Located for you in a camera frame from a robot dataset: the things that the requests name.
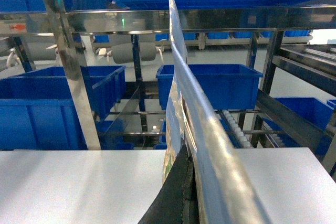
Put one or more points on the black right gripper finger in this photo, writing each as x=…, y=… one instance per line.
x=176, y=201

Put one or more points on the flower gift bag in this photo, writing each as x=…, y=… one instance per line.
x=225, y=193

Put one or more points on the blue crate behind table right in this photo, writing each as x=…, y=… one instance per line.
x=228, y=86

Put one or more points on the blue crate behind table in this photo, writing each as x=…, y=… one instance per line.
x=38, y=113
x=228, y=86

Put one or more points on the blue crate behind table left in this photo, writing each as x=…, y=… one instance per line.
x=38, y=113

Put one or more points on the steel rack upright post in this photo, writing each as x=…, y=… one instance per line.
x=73, y=59

